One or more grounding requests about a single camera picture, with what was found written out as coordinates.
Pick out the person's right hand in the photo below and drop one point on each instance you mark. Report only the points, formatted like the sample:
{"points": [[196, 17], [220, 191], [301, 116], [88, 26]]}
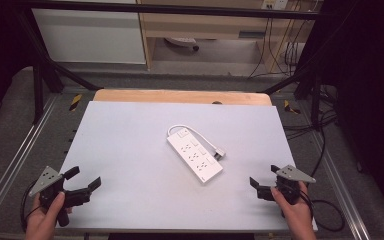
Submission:
{"points": [[296, 220]]}

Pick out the person's left hand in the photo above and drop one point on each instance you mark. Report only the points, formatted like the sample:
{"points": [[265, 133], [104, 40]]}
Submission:
{"points": [[41, 221]]}

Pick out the wooden desk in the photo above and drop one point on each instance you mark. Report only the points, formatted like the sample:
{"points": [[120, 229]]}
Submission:
{"points": [[213, 28]]}

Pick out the white power strip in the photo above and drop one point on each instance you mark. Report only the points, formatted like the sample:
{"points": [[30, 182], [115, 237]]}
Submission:
{"points": [[181, 41], [195, 156]]}

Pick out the black metal frame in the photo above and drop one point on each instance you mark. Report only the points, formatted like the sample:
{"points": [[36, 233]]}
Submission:
{"points": [[166, 9]]}

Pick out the wooden table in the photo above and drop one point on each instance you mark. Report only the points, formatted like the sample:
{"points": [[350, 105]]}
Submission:
{"points": [[180, 96]]}

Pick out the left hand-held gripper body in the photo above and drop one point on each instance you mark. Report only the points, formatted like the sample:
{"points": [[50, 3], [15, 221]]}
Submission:
{"points": [[48, 181]]}

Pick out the aluminium floor rail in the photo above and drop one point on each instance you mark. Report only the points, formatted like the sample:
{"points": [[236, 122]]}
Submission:
{"points": [[341, 190], [16, 156]]}

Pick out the white wall socket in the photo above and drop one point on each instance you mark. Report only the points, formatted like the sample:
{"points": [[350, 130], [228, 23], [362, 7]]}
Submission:
{"points": [[275, 4]]}

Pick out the white cabinet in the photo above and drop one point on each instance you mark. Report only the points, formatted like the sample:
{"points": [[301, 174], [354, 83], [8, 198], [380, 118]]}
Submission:
{"points": [[86, 36]]}

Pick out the white plug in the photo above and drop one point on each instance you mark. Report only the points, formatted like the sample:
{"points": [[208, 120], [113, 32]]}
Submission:
{"points": [[220, 154]]}

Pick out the yellow black floor tape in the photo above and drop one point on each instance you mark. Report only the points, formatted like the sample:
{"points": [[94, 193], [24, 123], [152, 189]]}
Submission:
{"points": [[75, 102], [290, 107]]}

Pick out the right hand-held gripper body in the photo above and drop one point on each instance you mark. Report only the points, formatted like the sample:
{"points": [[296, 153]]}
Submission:
{"points": [[290, 186]]}

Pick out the white power strip under desk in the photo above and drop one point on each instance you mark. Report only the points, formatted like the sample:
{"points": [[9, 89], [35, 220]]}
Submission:
{"points": [[181, 41]]}

